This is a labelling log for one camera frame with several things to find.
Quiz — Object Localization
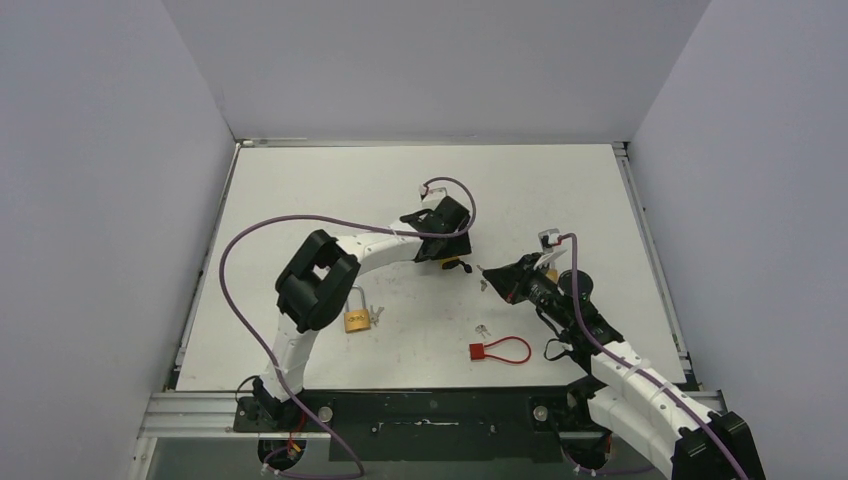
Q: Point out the yellow black padlock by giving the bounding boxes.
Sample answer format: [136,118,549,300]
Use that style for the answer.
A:
[439,256,473,274]

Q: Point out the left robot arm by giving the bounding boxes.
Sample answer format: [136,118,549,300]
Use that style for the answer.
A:
[253,188,477,431]

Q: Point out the keys beside long-shackle padlock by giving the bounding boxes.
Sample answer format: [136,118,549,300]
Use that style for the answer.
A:
[369,305,385,326]

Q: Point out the brass padlock short shackle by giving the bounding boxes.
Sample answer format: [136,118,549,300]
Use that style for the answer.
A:
[545,267,559,283]

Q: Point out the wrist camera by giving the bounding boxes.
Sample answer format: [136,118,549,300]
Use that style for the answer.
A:
[419,185,448,207]
[534,228,568,270]

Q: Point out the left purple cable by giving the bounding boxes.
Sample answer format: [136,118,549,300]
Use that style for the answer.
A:
[218,176,478,480]

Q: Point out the red cable lock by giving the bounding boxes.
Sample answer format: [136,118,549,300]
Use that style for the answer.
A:
[467,336,533,366]

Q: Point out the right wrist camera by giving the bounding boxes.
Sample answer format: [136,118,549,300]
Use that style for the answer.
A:
[534,228,568,270]

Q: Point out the keys near red lock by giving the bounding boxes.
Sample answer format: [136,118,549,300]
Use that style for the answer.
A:
[475,324,491,339]

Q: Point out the brass padlock long shackle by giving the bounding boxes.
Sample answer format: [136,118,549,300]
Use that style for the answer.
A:
[343,285,371,334]

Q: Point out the keys of yellow padlock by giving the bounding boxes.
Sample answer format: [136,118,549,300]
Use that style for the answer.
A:
[475,264,489,292]

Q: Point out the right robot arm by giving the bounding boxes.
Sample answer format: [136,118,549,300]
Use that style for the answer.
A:
[482,253,765,479]

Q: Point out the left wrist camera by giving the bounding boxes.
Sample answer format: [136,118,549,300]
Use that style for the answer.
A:
[419,185,448,207]

